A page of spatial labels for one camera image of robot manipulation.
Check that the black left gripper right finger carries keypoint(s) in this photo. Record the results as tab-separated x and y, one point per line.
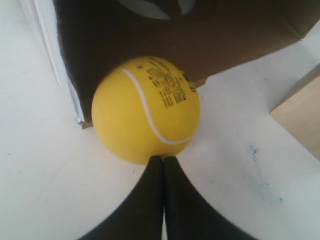
188	216

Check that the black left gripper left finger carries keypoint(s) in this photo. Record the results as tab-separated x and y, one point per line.
140	215

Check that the yellow tennis ball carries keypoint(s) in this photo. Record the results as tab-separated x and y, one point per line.
146	107

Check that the light wooden cube block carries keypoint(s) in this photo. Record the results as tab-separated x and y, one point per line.
299	112

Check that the blue white cardboard box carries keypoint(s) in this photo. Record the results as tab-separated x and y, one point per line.
85	39

